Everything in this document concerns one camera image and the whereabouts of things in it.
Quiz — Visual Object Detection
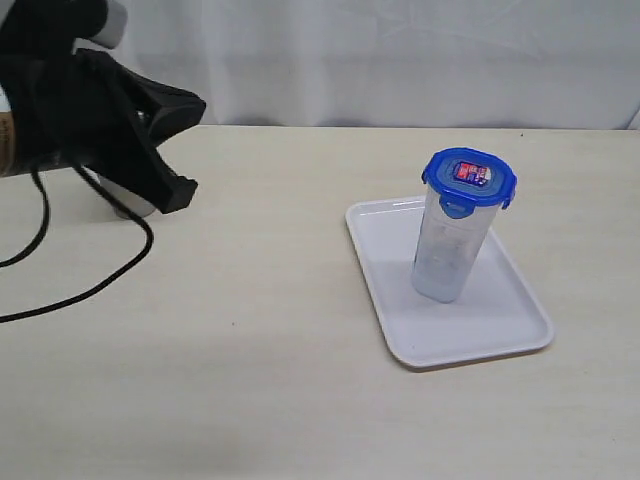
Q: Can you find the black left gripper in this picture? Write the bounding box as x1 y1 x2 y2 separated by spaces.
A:
1 1 206 214

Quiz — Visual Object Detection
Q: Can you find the stainless steel cup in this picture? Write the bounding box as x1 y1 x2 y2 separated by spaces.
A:
95 173 156 218

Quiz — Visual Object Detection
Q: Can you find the blue container lid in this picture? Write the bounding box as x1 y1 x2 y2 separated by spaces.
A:
421 147 517 220

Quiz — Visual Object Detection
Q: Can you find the clear plastic container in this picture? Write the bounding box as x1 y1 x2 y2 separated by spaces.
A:
411 187 500 303

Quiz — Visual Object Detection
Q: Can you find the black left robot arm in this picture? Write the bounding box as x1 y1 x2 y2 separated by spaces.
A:
1 1 206 214

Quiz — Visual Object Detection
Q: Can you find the white plastic tray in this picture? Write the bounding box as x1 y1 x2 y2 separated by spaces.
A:
345 197 555 370

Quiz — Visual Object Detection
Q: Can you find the white backdrop curtain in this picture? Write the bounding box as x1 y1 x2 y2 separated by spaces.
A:
114 1 639 130

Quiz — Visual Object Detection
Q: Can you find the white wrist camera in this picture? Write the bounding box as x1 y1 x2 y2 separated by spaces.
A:
90 0 128 49

